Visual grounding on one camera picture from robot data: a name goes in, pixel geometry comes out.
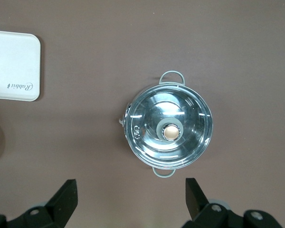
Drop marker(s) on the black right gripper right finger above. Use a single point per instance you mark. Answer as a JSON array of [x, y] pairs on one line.
[[204, 215]]

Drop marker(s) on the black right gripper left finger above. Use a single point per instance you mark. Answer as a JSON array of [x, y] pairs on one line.
[[50, 213]]

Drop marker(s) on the cream rectangular rabbit tray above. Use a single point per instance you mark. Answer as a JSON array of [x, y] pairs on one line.
[[12, 61]]

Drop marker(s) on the glass pot lid copper knob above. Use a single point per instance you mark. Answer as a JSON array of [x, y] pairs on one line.
[[187, 114]]

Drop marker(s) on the brown table mat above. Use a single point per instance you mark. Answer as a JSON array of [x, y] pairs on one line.
[[240, 47]]

